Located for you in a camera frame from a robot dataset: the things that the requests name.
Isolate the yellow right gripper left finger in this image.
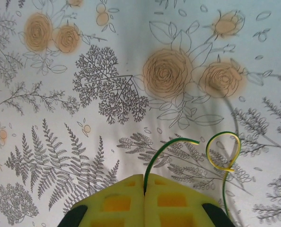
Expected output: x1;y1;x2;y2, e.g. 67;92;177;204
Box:
60;174;145;227

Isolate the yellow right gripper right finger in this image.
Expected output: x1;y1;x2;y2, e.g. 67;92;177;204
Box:
144;173;236;227

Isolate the green-yellow striped cable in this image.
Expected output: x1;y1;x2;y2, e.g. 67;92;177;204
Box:
143;131;241;220

